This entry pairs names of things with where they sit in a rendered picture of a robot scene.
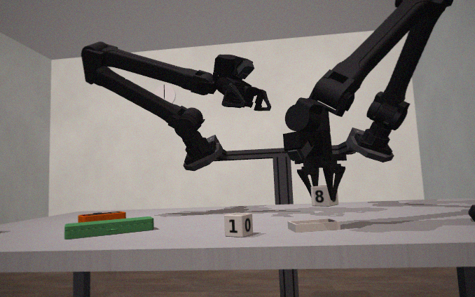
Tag orange digital multimeter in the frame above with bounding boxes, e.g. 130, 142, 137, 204
78, 212, 126, 223

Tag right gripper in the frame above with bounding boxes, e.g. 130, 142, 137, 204
221, 83, 271, 111

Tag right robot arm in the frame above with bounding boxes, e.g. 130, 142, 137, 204
81, 41, 254, 165

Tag beige calendar cube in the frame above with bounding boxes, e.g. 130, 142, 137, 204
310, 186, 338, 207
224, 213, 253, 237

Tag green long rectangular box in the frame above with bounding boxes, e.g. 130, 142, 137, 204
64, 216, 154, 240

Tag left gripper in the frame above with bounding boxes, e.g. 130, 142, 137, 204
294, 154, 347, 200

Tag cream rectangular tray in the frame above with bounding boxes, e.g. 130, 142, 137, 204
288, 219, 340, 233

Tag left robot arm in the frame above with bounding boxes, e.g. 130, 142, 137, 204
283, 0, 453, 161

